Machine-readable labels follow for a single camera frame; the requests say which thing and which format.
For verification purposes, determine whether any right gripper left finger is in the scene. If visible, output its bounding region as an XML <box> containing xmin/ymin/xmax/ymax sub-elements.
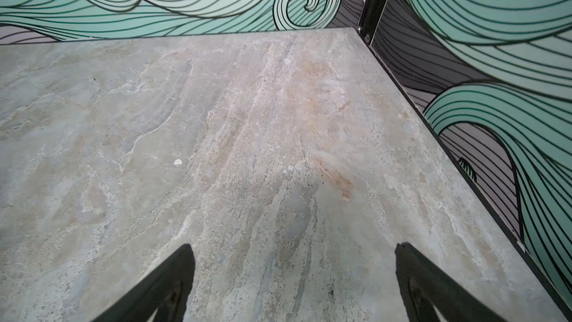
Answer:
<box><xmin>95</xmin><ymin>244</ymin><xmax>195</xmax><ymax>321</ymax></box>

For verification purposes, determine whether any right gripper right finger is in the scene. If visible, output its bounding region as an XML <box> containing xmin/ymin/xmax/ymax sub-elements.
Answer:
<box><xmin>395</xmin><ymin>242</ymin><xmax>504</xmax><ymax>321</ymax></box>

